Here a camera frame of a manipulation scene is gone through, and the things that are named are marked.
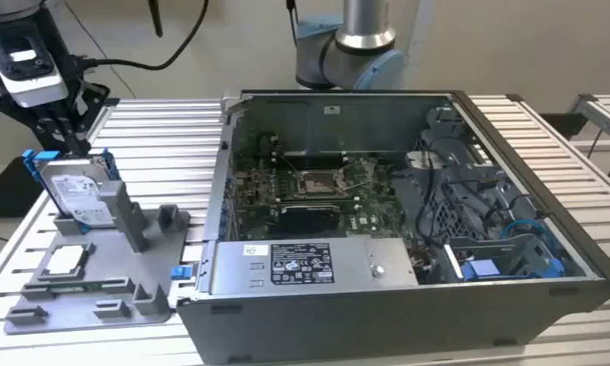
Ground locking lever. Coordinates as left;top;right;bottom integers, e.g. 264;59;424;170
276;152;300;172

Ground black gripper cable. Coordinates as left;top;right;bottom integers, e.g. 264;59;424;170
67;0;208;72

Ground black open PC case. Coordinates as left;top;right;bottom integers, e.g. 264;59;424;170
174;89;610;365

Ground silver power supply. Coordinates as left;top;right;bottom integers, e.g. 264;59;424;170
210;238;420;297

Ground pale blue wire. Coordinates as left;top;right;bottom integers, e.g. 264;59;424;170
500;217;548;245

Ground green motherboard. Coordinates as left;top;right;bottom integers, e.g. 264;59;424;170
224;131;406;239

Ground silver CPU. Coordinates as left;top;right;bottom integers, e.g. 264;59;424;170
47;246;90;276

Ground green RAM stick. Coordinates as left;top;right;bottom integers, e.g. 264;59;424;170
45;283;130;294

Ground RAM slot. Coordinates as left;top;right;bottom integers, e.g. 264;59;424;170
275;195;352;205

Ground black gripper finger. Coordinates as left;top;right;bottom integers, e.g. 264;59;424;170
67;81;111;153
0;88;86;156

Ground black wire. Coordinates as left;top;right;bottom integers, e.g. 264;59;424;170
414;150;451;245

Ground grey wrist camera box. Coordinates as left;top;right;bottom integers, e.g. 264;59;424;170
0;36;66;108

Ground CPU socket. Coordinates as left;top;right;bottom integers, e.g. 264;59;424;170
294;169;350;197

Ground hard disk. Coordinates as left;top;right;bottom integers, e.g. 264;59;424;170
19;149;122;232

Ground grey metal disk bay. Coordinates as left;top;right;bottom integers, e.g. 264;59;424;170
444;232;564;283

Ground black flat rounded panel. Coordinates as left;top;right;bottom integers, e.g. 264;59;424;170
0;155;37;219

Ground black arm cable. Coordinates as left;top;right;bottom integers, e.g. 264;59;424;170
283;0;302;43

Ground slatted metal side table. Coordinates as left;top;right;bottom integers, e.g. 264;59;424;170
568;93;610;153

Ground blue disk bay latch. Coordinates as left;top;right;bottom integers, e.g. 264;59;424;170
458;260;500;282

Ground black hanging strap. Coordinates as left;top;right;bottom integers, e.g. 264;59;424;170
147;0;164;38

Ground grey parts rack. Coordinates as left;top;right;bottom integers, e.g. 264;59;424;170
2;178;191;336

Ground black rectangular block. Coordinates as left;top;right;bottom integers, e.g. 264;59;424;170
276;204;342;233

